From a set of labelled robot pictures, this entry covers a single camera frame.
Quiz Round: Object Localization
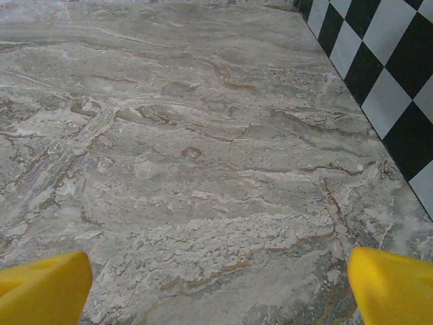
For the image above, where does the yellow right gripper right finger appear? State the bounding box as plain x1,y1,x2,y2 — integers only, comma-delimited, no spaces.
348,246,433,325

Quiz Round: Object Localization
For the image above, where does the black white checkerboard board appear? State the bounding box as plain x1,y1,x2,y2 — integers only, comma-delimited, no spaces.
297,0,433,221

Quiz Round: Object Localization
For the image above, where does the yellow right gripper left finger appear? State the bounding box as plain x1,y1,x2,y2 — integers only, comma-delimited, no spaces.
0,250,93,325

